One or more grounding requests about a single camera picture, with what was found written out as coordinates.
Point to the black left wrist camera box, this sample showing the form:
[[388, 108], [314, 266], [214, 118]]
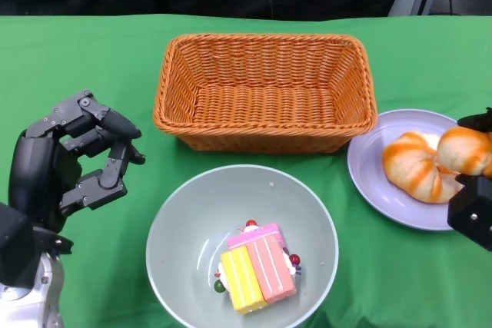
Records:
[[15, 243]]

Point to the green tablecloth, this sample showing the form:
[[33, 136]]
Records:
[[77, 55]]

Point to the pink and yellow cake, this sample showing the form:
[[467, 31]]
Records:
[[261, 266]]

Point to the grey-green bowl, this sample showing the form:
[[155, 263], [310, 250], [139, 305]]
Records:
[[200, 209]]

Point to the shell shaped orange striped bread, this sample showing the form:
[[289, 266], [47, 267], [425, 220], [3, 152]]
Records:
[[465, 151]]

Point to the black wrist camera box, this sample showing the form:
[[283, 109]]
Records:
[[474, 213], [15, 243]]

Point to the lavender plate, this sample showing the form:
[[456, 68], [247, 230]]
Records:
[[369, 159]]

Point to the round orange striped bread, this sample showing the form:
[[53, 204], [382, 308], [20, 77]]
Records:
[[411, 166]]

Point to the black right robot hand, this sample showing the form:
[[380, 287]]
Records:
[[480, 120]]

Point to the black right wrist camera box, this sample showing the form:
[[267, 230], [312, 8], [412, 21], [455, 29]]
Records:
[[474, 213]]

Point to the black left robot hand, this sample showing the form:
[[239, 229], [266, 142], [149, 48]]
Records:
[[34, 174]]

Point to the orange wicker basket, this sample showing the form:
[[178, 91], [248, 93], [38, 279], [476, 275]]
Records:
[[265, 113]]

